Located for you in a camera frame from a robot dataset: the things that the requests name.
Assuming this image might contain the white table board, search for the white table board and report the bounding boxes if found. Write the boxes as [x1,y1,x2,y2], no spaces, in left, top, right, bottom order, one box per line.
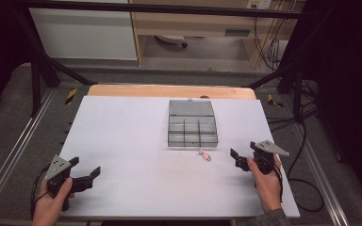
[59,95,301,219]

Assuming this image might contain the white cabinet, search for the white cabinet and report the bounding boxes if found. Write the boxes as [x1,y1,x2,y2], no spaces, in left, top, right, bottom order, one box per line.
[28,0,139,61]

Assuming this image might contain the wooden desk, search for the wooden desk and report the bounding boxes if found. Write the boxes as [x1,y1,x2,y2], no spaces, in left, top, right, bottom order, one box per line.
[128,0,305,68]

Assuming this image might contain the person's left hand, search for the person's left hand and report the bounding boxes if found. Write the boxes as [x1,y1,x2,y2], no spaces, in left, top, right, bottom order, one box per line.
[31,177,76,226]

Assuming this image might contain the person's right hand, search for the person's right hand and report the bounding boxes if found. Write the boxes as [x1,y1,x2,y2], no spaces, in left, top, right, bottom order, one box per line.
[246,154,284,214]

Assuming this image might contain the black metal frame stand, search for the black metal frame stand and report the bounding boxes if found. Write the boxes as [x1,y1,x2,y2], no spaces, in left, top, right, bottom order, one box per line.
[247,46,320,124]
[11,6,99,118]

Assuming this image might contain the black floor cable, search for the black floor cable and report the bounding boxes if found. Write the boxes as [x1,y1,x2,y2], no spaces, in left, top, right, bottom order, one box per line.
[287,121,325,214]

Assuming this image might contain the aluminium floor rail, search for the aluminium floor rail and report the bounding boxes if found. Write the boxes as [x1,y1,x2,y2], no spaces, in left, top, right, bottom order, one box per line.
[290,103,351,226]
[0,89,58,218]

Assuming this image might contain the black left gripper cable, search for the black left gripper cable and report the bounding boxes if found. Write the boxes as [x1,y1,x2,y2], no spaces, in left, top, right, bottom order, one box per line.
[29,165,52,219]

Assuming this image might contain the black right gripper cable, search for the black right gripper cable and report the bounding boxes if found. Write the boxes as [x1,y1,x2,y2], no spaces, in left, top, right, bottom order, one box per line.
[271,158,285,203]

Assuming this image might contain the small red green candy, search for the small red green candy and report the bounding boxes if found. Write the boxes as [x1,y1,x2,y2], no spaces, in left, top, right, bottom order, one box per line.
[197,149,213,163]

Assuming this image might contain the black metal crossbar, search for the black metal crossbar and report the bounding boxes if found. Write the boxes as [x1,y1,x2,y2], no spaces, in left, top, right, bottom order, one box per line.
[22,0,307,19]

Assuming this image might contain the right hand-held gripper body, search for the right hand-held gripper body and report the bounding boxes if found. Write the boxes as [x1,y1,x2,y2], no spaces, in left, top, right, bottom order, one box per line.
[250,139,290,175]

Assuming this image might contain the clear plastic compartment box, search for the clear plastic compartment box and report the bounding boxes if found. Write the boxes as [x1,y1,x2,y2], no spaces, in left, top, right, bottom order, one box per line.
[167,97,220,149]

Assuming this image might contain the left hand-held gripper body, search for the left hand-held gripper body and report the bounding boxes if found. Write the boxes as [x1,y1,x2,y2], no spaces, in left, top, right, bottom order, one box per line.
[43,154,83,212]

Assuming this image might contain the white power strip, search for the white power strip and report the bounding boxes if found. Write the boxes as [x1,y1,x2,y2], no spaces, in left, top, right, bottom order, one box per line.
[246,0,272,10]

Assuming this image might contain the bundle of hanging cables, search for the bundle of hanging cables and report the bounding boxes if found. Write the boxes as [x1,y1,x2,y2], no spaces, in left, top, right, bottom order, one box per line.
[253,0,298,72]

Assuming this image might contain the office chair base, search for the office chair base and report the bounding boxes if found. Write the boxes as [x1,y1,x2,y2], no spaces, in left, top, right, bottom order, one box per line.
[155,34,189,49]

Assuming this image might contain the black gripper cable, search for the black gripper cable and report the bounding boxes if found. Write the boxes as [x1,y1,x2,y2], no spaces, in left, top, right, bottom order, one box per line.
[271,158,285,203]
[29,165,52,219]

